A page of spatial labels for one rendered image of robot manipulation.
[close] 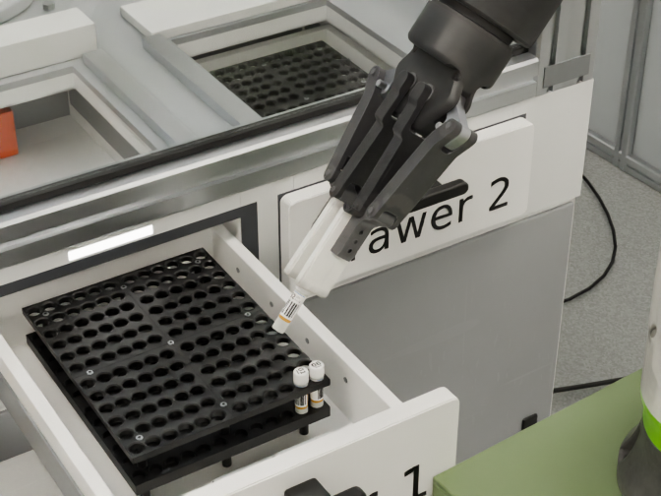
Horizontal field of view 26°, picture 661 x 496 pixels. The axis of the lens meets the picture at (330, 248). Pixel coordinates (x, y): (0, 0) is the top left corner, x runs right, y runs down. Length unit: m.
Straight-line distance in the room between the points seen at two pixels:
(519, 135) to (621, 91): 1.72
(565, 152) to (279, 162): 0.36
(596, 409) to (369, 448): 0.23
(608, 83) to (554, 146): 1.67
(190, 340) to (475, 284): 0.45
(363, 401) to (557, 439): 0.16
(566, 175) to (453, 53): 0.54
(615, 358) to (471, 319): 1.10
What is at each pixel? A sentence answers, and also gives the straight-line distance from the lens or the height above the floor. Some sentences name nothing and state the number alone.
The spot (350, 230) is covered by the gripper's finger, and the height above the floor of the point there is 1.05.
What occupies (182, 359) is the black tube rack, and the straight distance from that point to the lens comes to 1.19.
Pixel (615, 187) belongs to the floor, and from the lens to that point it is 3.15.
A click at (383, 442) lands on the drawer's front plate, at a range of 1.09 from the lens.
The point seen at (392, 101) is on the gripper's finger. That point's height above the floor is 1.13.
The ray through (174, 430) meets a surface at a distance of 1.12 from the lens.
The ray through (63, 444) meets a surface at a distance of 1.13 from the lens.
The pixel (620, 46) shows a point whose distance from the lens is 3.14.
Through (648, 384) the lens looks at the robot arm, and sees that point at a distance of 1.08.
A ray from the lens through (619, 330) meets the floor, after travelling 2.73.
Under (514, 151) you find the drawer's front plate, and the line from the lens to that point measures 1.47.
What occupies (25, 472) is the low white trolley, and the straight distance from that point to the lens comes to 1.31.
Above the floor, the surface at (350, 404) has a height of 0.85.
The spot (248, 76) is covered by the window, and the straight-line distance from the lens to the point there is 1.28.
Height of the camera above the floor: 1.65
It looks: 35 degrees down
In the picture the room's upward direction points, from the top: straight up
